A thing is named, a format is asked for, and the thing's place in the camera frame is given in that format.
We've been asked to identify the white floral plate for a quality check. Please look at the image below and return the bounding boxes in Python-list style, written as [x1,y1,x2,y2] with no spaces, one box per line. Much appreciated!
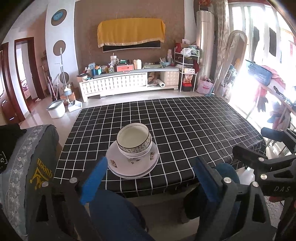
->
[106,142,159,179]

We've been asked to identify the white bowl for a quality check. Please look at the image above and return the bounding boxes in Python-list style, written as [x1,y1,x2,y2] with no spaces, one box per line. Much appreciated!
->
[118,141,153,159]

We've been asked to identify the patterned ceramic bowl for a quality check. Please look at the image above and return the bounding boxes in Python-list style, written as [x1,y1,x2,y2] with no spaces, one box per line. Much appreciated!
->
[116,123,152,154]

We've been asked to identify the black white grid tablecloth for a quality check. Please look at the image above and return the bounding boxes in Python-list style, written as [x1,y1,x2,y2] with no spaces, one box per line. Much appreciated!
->
[54,96,266,198]

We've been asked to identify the blue laundry basket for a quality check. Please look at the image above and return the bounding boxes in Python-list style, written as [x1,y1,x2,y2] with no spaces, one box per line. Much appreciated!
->
[246,60,273,86]

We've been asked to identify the white mop bucket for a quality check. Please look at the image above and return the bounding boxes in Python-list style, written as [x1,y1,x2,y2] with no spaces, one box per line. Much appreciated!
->
[46,99,66,119]

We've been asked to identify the white floor mop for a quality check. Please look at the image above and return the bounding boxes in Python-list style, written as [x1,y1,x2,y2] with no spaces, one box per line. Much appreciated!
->
[59,47,73,96]

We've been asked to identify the pink tote bag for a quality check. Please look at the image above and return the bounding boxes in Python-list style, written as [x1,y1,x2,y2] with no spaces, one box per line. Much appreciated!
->
[197,78,214,95]

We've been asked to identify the white TV cabinet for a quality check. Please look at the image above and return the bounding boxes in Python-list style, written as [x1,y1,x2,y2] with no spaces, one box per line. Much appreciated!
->
[79,67,180,102]

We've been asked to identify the leaning mattress board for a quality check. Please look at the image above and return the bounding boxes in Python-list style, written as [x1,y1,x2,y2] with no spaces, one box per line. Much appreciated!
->
[213,30,247,102]

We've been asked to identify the red wooden door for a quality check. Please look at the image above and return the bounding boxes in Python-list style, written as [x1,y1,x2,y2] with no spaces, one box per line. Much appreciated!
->
[0,37,46,125]

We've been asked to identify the pink storage box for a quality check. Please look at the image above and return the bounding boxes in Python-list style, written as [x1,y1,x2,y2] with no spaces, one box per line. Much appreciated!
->
[116,64,134,72]

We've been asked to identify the paper towel roll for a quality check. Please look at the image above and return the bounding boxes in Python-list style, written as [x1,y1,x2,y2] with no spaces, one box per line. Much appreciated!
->
[155,79,165,88]

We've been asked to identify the white plastic jug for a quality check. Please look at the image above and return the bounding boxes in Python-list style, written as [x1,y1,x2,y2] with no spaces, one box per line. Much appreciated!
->
[133,59,142,70]

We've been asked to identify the white metal shelf rack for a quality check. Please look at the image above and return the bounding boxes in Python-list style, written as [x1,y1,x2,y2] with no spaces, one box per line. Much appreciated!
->
[174,44,200,92]

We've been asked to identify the standing air conditioner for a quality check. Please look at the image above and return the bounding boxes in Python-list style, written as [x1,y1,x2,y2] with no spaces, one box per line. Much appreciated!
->
[196,11,214,80]

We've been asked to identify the yellow covered television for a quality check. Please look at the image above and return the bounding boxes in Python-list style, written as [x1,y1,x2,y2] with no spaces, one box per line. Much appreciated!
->
[97,18,166,52]

